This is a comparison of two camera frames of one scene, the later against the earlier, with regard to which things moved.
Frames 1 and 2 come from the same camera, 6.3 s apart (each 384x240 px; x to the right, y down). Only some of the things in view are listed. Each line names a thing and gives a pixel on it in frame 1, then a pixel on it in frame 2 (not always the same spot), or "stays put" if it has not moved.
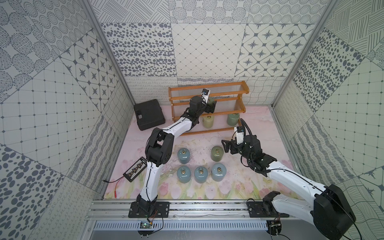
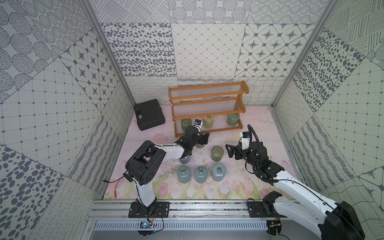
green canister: [210, 101] → [199, 145]
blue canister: [184, 174] stays put
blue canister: [200, 173] stays put
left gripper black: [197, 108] → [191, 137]
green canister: [232, 119] stays put
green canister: [217, 153] stays put
